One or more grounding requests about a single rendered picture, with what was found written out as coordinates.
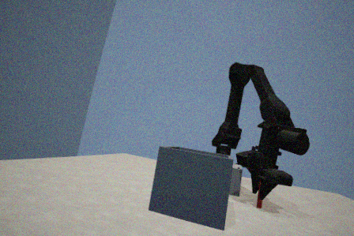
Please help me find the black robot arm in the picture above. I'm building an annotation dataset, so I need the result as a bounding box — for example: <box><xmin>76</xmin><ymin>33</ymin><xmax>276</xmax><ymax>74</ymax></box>
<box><xmin>212</xmin><ymin>63</ymin><xmax>310</xmax><ymax>167</ymax></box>

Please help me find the dark red peg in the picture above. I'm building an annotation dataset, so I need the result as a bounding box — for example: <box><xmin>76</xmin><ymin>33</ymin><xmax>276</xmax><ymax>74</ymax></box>
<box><xmin>257</xmin><ymin>180</ymin><xmax>262</xmax><ymax>208</ymax></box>

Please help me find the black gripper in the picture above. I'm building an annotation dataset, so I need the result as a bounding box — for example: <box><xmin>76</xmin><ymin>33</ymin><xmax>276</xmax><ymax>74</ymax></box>
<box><xmin>246</xmin><ymin>143</ymin><xmax>293</xmax><ymax>200</ymax></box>

